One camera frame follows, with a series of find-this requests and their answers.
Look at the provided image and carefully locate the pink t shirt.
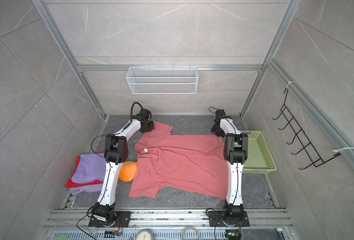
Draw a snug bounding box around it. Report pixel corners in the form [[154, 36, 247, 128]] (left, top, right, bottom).
[[129, 122, 228, 200]]

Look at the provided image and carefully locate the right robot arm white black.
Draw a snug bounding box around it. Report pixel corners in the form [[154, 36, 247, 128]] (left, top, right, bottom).
[[212, 117, 249, 226]]

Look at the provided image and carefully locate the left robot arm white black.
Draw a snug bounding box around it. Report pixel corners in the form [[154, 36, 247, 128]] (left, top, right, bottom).
[[91, 118, 155, 227]]

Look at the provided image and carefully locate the orange plush fish toy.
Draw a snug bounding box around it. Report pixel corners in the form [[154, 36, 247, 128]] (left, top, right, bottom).
[[119, 161, 138, 182]]

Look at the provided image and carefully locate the green plastic basket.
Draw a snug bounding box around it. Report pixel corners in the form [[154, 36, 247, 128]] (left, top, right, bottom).
[[243, 131, 277, 174]]

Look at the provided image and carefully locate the purple folded t shirt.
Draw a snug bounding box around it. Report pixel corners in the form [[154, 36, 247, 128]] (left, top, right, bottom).
[[70, 152, 107, 195]]

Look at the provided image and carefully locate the round pressure gauge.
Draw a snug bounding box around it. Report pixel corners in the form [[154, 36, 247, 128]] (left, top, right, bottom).
[[135, 229, 154, 240]]

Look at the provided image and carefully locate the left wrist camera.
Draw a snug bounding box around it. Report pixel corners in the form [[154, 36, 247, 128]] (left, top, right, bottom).
[[138, 108, 152, 121]]

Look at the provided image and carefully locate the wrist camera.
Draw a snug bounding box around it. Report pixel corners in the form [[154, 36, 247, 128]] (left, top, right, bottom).
[[138, 108, 152, 121], [215, 109, 226, 120]]

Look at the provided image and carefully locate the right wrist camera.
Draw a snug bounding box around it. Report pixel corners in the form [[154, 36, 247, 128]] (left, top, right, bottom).
[[215, 109, 226, 120]]

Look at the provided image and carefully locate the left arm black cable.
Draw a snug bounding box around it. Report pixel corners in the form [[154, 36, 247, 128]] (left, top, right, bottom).
[[129, 101, 144, 124]]

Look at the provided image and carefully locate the white wire mesh shelf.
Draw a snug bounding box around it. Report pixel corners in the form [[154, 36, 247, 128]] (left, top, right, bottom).
[[126, 67, 199, 95]]

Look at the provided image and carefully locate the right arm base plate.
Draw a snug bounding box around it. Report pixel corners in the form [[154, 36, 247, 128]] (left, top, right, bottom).
[[206, 210, 250, 228]]

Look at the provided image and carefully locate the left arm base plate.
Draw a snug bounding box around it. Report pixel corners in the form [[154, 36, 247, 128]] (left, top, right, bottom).
[[88, 211, 132, 228]]

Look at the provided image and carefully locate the black wire hook rack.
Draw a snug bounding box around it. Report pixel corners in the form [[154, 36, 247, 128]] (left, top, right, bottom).
[[272, 89, 341, 170]]

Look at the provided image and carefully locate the white cable loop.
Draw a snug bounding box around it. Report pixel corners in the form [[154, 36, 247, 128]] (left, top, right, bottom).
[[180, 225, 202, 240]]

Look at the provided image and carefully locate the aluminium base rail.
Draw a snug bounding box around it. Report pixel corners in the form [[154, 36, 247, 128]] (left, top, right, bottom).
[[43, 209, 298, 240]]

